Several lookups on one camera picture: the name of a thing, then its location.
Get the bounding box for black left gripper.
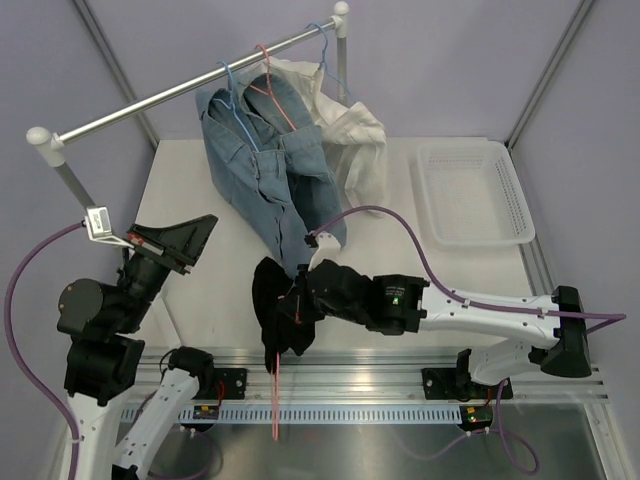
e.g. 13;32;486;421
115;213;218;332

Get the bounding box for black skirt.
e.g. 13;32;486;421
251;257;316;374

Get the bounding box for pink wire hanger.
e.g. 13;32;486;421
269;284;304;442

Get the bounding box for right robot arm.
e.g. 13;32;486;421
293;259;592;396

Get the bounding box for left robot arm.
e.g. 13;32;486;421
57;206;218;479

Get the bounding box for blue hanger with denim shirt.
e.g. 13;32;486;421
214;61;261;152

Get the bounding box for pink hanger with jeans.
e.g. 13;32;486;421
249;44;297;131

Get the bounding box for blue hanger with white shirt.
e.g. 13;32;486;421
309;23;356;101

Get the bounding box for light blue denim shirt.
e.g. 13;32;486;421
195;88;311;277

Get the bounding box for white shirt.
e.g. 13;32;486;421
271;58;390;207

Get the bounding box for silver clothes rack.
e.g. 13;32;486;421
26;1;350;211

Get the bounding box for blue denim jeans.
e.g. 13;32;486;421
243;73;347;246

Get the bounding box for white plastic basket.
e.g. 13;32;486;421
409;140;536;248

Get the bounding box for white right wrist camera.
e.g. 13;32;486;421
305;231;342;271

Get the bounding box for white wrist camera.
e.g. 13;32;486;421
305;231;342;271
84;206;133;249

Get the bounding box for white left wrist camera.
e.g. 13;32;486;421
84;206;133;249

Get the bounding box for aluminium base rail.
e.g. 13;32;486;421
132;347;609;404

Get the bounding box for white slotted cable duct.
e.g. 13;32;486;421
122;405;464;425

